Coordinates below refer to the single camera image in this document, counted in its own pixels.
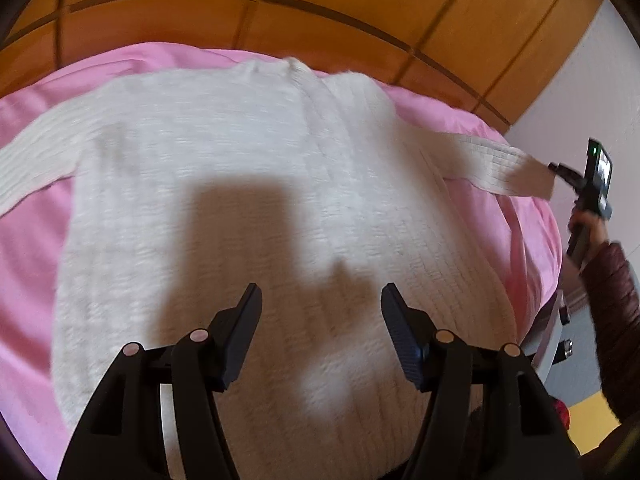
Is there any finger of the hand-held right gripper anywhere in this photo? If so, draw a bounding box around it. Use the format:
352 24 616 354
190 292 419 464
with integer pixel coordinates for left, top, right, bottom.
547 161 583 193

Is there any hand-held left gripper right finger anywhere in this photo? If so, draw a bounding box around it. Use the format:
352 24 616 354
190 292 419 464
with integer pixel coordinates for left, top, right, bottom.
381 283 584 480

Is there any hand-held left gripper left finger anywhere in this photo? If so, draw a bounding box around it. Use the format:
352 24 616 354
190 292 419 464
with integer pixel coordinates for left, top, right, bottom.
57 283 263 480

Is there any white knit sweater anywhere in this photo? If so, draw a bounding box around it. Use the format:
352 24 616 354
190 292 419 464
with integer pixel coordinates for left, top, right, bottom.
0 57 556 480

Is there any person's right forearm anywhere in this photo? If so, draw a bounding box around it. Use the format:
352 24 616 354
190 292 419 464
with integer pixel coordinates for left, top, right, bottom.
580 241 640 426

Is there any person's right hand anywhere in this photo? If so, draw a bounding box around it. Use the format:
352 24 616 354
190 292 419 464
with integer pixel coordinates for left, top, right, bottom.
572 210 610 253

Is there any grey drawer cabinet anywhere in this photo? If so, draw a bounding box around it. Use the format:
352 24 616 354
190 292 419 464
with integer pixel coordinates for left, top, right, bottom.
522 290 607 407

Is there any pink bed sheet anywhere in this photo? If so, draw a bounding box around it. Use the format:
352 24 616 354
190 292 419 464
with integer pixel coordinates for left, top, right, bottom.
0 42 563 480

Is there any wooden headboard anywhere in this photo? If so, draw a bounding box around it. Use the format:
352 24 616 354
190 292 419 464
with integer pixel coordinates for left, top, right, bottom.
0 0 608 128

